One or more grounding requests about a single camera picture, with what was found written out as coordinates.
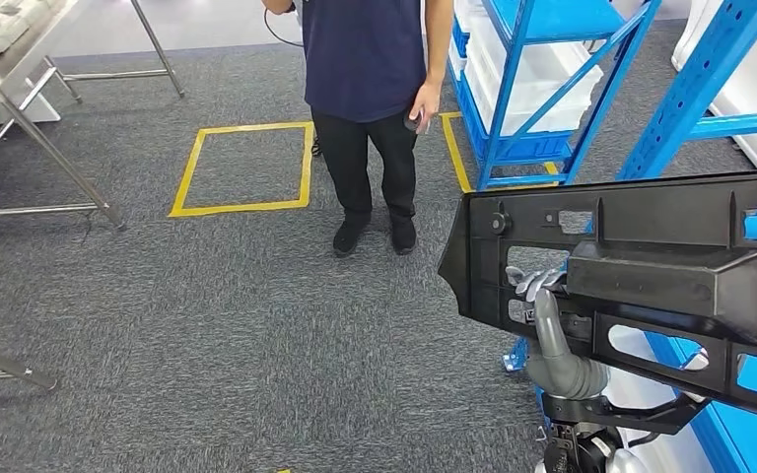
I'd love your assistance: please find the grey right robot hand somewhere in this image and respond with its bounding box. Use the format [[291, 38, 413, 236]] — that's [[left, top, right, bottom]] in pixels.
[[505, 265, 613, 402]]

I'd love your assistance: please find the black licence plate bracket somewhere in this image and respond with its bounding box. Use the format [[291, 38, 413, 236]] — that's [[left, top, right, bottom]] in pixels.
[[436, 168, 757, 431]]

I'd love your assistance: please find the blue metal shelf rack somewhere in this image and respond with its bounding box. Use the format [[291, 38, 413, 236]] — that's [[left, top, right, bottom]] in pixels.
[[501, 0, 757, 473], [446, 0, 664, 192]]

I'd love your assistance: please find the stainless steel workbench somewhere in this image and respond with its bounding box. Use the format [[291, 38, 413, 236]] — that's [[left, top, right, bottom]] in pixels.
[[0, 0, 188, 233]]

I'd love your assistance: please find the blue plastic crate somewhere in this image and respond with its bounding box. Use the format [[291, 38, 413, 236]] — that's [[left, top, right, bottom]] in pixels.
[[447, 14, 577, 166]]

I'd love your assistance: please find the yellow floor tape marking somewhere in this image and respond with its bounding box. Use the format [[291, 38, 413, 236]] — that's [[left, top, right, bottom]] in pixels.
[[439, 109, 561, 195], [167, 120, 316, 220]]

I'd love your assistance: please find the white plastic crate stack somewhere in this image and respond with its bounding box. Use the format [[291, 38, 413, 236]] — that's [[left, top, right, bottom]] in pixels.
[[451, 0, 606, 138]]

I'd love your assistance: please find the person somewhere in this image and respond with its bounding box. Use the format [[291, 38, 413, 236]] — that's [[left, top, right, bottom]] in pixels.
[[261, 0, 455, 258]]

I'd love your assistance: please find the stainless steel table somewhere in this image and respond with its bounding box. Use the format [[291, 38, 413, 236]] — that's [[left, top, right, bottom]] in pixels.
[[0, 338, 60, 393]]

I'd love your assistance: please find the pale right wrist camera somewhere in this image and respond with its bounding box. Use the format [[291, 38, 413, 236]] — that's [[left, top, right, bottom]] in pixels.
[[680, 347, 712, 405]]

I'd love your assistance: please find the thin black cable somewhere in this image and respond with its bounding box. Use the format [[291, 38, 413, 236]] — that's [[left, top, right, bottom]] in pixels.
[[261, 5, 306, 50]]

